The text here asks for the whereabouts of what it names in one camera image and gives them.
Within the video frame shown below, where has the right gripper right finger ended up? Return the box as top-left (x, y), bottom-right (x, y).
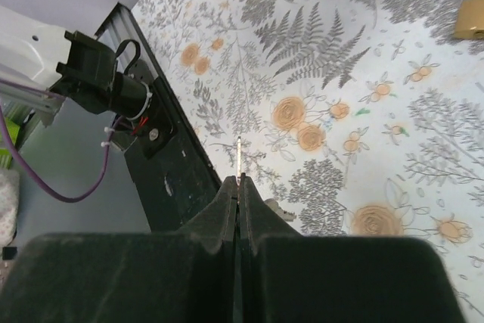
top-left (239, 176), bottom-right (464, 322)

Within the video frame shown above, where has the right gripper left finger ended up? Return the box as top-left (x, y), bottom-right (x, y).
top-left (1, 177), bottom-right (238, 322)

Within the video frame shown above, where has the small metal key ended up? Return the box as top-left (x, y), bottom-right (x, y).
top-left (236, 136), bottom-right (242, 185)

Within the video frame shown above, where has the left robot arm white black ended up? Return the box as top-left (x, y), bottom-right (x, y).
top-left (1, 4), bottom-right (177, 159)

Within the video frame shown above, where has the floral table cloth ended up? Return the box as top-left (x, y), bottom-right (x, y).
top-left (133, 0), bottom-right (483, 322)

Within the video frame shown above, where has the small brass padlock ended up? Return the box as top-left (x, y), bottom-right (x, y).
top-left (453, 0), bottom-right (484, 40)

